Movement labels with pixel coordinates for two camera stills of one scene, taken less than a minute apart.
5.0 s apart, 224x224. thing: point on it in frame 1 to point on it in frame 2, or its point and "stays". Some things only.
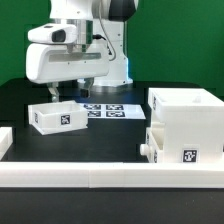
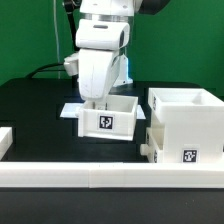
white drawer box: (50, 118) to (110, 117)
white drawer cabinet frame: (193, 123) stays
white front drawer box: (154, 146) stays
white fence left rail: (6, 139) stays
